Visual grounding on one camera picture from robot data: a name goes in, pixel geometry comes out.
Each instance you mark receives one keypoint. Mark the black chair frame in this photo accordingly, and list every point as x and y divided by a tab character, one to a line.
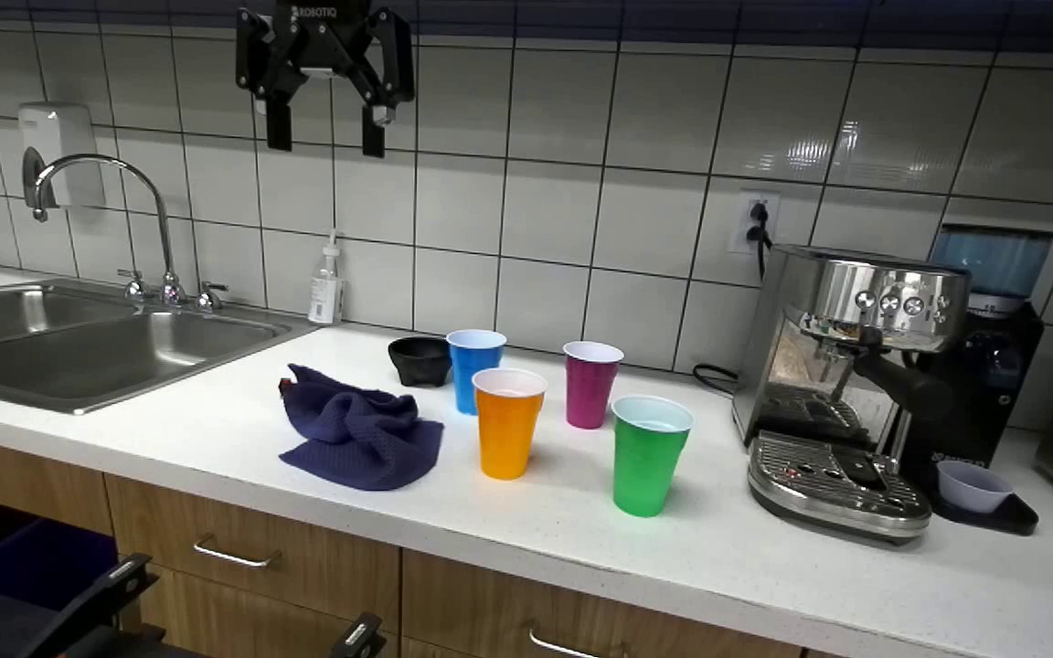
74	607

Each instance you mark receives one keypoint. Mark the chrome faucet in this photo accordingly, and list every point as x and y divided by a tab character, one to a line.
164	232

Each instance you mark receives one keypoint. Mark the stainless steel sink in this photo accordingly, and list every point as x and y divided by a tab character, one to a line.
91	354

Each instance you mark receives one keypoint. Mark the wooden cabinet panel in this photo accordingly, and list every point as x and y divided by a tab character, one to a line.
17	479

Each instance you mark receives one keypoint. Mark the magenta plastic cup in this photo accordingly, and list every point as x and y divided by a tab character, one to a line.
591	389

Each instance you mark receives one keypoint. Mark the wooden drawer front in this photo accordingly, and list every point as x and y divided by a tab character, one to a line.
309	551
476	607

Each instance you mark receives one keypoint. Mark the black coffee grinder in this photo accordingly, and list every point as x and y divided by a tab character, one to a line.
989	354

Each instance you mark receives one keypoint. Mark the stainless steel espresso machine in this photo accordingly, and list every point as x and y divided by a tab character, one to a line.
843	366

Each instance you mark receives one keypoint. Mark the clear soap pump bottle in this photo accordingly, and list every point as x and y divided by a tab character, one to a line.
327	293

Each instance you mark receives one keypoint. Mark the blue storage bin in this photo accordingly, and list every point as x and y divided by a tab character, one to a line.
37	562

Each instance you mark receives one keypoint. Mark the black bowl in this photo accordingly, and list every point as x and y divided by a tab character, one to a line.
418	365

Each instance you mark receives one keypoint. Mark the white wall power outlet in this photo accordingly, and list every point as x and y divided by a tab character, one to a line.
741	223

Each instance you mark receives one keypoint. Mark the white wall soap dispenser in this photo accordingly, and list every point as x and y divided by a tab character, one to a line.
65	135

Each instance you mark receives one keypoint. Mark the blue plastic cup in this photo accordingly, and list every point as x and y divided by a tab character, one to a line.
471	366

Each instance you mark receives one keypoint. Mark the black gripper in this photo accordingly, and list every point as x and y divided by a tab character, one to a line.
331	31

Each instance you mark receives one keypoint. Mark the black power plug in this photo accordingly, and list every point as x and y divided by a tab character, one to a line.
757	223

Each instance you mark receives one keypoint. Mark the black knock tray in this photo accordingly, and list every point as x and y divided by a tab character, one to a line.
1019	517

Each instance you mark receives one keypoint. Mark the green plastic cup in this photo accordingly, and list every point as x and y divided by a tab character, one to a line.
648	471

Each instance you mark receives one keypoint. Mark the orange plastic cup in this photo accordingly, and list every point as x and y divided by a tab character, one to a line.
511	432

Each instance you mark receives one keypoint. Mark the small pale cup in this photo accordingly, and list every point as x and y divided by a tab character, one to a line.
969	485

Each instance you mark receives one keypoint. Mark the navy blue cloth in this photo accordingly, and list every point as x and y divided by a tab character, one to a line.
357	432

